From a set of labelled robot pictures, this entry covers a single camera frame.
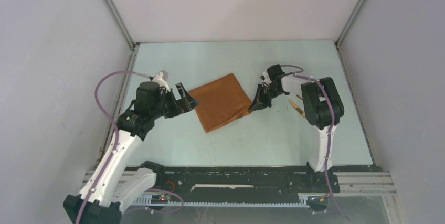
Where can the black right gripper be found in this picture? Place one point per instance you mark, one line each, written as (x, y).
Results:
(260, 102)

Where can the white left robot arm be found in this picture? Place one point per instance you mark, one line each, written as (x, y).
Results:
(118, 153)

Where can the gold knife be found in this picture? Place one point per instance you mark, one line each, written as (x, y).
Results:
(297, 108)

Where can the orange cloth napkin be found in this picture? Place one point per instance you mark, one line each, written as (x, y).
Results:
(220, 102)

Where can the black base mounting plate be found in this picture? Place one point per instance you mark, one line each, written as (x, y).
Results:
(245, 185)

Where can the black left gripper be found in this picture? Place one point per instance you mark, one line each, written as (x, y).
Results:
(189, 102)

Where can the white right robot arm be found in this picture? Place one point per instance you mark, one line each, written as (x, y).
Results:
(322, 106)

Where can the aluminium frame rail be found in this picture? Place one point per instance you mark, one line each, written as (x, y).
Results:
(354, 181)

